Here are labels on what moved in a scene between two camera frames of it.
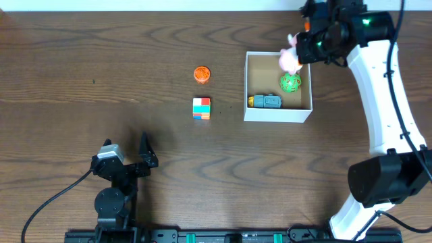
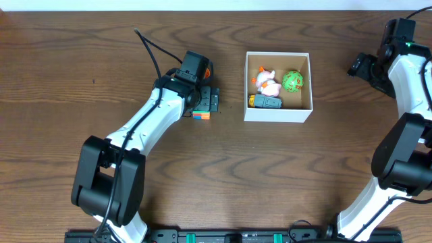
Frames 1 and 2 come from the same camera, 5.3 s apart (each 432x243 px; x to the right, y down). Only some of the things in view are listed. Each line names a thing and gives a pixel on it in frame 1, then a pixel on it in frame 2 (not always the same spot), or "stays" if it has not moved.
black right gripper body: x=318 y=49 to x=368 y=70
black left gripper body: x=127 y=169 to x=207 y=100
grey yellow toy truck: x=269 y=101 stays
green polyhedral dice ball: x=290 y=83 stays
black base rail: x=225 y=235 stays
